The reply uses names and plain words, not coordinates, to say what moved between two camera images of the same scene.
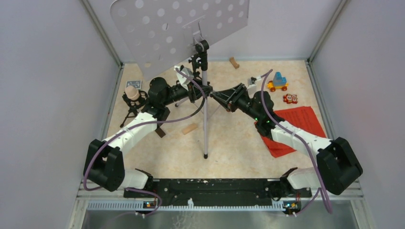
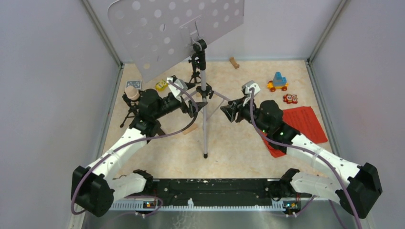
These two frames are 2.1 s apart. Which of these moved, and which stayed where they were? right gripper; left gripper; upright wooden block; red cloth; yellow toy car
Moved: right gripper; left gripper
Stayed: red cloth; yellow toy car; upright wooden block
